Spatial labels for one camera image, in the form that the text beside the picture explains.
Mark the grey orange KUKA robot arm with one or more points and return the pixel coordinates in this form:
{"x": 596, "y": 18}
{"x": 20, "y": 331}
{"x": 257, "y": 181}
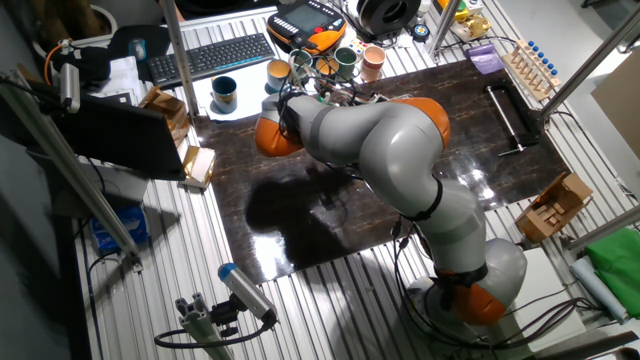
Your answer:
{"x": 400, "y": 150}

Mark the blue cup yellow inside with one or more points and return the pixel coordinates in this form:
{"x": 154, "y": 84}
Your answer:
{"x": 278, "y": 77}

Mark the pink ceramic cup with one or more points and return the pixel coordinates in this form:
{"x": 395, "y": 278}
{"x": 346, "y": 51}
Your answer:
{"x": 372, "y": 65}

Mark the teal cup tan band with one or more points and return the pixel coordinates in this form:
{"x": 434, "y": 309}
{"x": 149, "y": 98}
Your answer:
{"x": 224, "y": 95}

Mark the dark marble pattern mat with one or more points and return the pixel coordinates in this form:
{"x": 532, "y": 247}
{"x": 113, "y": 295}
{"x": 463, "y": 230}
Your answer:
{"x": 300, "y": 210}

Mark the white paper sheet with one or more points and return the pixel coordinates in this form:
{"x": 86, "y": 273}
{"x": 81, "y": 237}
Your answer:
{"x": 240, "y": 102}

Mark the dark blue mug yellow inside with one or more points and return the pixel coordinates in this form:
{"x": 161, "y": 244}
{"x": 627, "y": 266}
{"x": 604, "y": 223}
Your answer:
{"x": 327, "y": 66}

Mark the grey-green ceramic mug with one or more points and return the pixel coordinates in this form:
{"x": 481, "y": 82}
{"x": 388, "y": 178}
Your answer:
{"x": 346, "y": 62}

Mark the white colour swatch card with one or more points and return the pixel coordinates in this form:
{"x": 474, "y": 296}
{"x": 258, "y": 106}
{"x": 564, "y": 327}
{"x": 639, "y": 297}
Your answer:
{"x": 357, "y": 47}

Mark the black orange teach pendant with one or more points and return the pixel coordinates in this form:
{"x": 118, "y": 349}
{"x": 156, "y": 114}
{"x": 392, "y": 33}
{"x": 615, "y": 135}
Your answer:
{"x": 305, "y": 20}

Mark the black computer keyboard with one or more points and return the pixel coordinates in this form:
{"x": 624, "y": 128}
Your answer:
{"x": 210, "y": 57}

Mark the black yellow tape measure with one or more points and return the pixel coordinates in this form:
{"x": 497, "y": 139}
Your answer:
{"x": 420, "y": 33}

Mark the black filament spool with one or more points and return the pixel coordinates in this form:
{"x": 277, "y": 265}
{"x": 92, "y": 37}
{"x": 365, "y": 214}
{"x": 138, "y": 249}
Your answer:
{"x": 385, "y": 12}

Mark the black laptop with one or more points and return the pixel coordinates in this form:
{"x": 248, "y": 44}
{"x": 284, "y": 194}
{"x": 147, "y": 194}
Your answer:
{"x": 120, "y": 135}

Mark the blue tissue pack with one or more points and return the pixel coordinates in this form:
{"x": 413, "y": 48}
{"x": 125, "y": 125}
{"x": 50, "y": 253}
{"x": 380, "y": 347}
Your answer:
{"x": 120, "y": 227}

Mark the black bar clamp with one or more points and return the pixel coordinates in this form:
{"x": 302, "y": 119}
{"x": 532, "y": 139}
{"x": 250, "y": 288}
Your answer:
{"x": 525, "y": 120}

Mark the black mouse pad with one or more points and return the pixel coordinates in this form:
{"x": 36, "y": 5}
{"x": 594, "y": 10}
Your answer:
{"x": 157, "y": 40}

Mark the gold foil object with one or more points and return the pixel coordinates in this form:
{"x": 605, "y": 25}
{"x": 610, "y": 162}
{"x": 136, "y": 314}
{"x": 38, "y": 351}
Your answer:
{"x": 475, "y": 26}

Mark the yellow green button box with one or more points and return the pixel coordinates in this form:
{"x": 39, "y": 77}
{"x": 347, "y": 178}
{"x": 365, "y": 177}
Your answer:
{"x": 460, "y": 10}

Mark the dark computer mouse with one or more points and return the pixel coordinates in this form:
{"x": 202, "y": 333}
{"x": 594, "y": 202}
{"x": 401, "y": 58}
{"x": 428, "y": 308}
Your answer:
{"x": 137, "y": 49}

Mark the white paper stack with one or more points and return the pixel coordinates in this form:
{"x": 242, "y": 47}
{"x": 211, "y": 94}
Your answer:
{"x": 120, "y": 75}

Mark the wooden test tube rack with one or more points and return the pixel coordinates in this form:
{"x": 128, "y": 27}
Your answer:
{"x": 530, "y": 72}

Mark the aluminium diagonal beam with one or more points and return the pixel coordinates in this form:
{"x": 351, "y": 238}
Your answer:
{"x": 75, "y": 175}

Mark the white flat board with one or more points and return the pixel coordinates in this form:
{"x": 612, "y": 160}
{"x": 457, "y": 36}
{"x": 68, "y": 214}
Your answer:
{"x": 555, "y": 285}

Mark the white round plant pot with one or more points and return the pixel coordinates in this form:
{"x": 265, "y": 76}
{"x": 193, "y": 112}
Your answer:
{"x": 114, "y": 24}

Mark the pale paper roll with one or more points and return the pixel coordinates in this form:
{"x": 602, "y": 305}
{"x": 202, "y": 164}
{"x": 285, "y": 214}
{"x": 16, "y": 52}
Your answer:
{"x": 595, "y": 287}

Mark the green cloth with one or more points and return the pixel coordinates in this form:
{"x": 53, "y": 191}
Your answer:
{"x": 617, "y": 265}

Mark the brown cardboard sheet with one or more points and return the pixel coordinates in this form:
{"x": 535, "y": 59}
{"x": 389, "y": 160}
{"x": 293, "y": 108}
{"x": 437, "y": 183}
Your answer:
{"x": 620, "y": 105}

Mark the silver camera blue tip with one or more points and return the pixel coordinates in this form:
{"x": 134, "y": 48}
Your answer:
{"x": 245, "y": 290}

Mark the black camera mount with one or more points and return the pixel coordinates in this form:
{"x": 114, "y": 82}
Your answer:
{"x": 225, "y": 315}

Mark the aluminium frame post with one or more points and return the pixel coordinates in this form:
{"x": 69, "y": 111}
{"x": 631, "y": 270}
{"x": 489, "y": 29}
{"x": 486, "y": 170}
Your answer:
{"x": 180, "y": 60}
{"x": 590, "y": 66}
{"x": 605, "y": 229}
{"x": 445, "y": 25}

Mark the aluminium camera stand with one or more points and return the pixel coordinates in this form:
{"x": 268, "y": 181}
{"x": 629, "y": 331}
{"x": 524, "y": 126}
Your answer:
{"x": 200, "y": 325}

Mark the grey depth camera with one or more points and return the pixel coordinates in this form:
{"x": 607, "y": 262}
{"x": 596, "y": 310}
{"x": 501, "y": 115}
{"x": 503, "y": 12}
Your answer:
{"x": 70, "y": 87}

